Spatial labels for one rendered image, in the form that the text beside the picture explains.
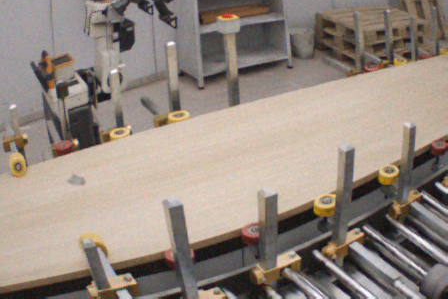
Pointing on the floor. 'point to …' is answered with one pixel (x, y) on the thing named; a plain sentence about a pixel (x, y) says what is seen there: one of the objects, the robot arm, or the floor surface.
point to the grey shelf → (247, 37)
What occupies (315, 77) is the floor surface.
